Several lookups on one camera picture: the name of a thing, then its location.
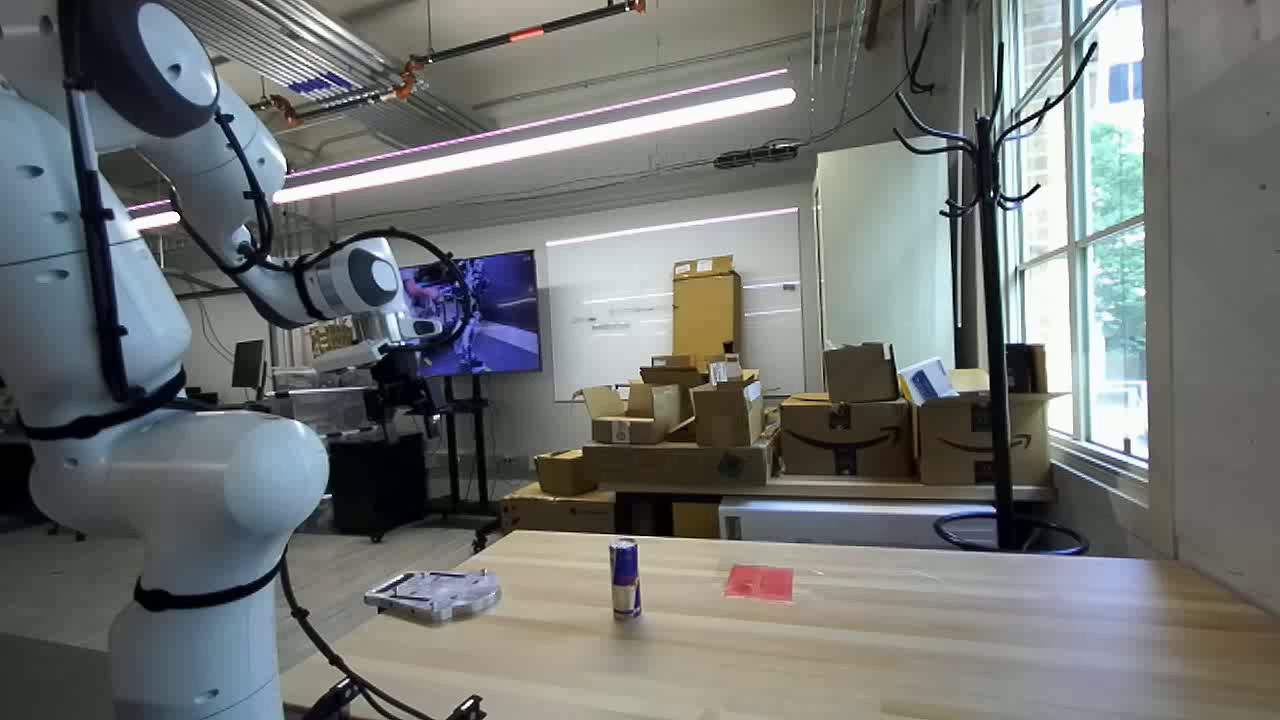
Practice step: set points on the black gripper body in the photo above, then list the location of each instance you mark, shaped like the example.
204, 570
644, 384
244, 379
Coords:
398, 365

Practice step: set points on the blue silver energy drink can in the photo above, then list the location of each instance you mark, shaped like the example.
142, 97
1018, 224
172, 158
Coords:
626, 581

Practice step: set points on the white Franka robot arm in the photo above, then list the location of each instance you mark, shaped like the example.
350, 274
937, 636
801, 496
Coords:
172, 495

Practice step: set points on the black cabinet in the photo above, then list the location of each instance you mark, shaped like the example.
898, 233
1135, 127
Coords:
378, 481

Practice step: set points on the black TV stand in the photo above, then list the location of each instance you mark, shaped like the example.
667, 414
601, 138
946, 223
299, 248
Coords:
478, 455

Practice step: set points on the small desktop monitor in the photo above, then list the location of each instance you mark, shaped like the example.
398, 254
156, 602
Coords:
249, 365

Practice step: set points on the small low cardboard box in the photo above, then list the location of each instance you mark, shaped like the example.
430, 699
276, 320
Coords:
564, 472

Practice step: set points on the low wooden platform bench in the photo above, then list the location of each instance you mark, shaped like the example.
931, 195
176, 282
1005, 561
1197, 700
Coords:
563, 509

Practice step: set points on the long flat cardboard box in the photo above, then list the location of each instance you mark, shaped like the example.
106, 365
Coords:
675, 464

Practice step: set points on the long ceiling light strip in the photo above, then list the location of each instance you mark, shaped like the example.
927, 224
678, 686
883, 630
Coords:
563, 133

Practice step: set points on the medium open cardboard box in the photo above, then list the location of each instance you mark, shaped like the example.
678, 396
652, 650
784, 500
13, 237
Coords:
726, 416

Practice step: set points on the red ceiling pipe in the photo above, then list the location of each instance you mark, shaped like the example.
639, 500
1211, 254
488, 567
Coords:
535, 29

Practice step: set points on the red rectangular block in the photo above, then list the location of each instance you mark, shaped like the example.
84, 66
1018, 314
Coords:
763, 581

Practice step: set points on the Amazon cardboard box dark tape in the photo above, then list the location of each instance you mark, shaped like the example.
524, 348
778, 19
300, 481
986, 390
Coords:
846, 441

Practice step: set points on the small cardboard box tilted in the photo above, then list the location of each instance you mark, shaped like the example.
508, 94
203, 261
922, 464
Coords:
863, 372

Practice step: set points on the white flat panel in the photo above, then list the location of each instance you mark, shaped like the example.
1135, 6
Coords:
855, 520

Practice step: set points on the white partition panel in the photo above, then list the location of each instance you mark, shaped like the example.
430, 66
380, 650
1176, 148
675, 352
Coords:
887, 261

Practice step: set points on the white blue product box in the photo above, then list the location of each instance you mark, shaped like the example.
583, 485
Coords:
931, 379

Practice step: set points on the Amazon cardboard box light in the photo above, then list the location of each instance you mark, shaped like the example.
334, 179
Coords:
959, 441

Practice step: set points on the black coat rack stand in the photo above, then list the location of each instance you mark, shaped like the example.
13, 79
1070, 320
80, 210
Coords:
992, 333

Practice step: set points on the large paned window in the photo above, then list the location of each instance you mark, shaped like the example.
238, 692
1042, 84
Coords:
1080, 240

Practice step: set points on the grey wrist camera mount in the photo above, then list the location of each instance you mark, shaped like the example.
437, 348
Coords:
344, 341

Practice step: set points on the wall mounted TV screen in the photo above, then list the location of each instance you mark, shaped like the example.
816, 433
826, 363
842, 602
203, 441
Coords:
493, 314

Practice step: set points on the flat metal bracket plate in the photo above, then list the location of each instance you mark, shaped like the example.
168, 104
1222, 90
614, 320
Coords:
434, 592

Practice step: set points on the white wall whiteboard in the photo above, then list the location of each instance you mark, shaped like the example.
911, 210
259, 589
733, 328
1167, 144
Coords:
626, 304

